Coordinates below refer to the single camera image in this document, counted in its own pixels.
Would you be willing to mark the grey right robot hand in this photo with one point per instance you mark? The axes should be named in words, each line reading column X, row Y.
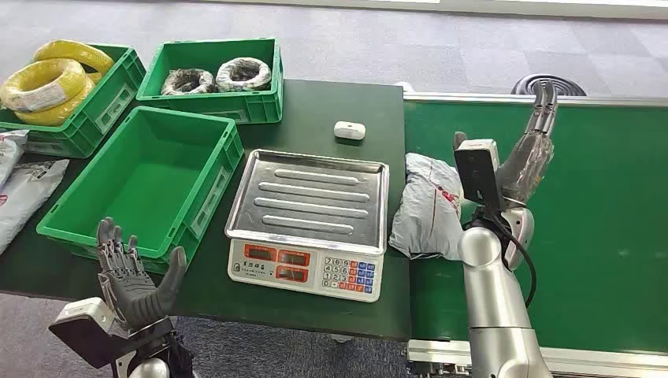
column 527, row 164

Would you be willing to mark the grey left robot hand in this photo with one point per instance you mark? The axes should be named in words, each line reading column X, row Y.
column 133, row 292

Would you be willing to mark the grey package with red print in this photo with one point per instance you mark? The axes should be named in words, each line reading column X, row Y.
column 425, row 208

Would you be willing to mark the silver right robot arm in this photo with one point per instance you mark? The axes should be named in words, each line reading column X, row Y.
column 490, row 292

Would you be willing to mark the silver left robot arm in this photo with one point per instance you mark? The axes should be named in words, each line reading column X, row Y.
column 151, row 369

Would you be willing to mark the black round ribbed base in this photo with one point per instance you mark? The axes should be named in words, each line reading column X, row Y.
column 571, row 86

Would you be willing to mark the empty green plastic crate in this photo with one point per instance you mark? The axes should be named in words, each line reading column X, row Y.
column 151, row 182

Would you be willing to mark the large white mailer bag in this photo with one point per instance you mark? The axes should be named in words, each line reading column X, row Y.
column 23, row 198

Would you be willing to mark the small white device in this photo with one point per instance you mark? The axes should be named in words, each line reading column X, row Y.
column 349, row 130

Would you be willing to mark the small white mailer bag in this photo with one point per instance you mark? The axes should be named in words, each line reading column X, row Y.
column 8, row 151

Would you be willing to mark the green crate with yellow coils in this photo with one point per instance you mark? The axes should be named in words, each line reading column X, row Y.
column 104, row 104

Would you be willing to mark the electronic scale with steel tray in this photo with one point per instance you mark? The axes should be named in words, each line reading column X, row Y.
column 313, row 203

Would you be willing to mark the green crate with black coils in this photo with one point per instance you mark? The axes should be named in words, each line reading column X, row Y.
column 219, row 107

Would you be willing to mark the white table foot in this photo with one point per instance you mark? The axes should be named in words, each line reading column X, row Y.
column 342, row 338

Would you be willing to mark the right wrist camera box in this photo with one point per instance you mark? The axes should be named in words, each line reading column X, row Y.
column 479, row 175

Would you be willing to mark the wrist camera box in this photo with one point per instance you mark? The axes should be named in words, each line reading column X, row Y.
column 479, row 175
column 83, row 328

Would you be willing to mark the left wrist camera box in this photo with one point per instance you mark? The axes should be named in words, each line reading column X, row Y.
column 83, row 328

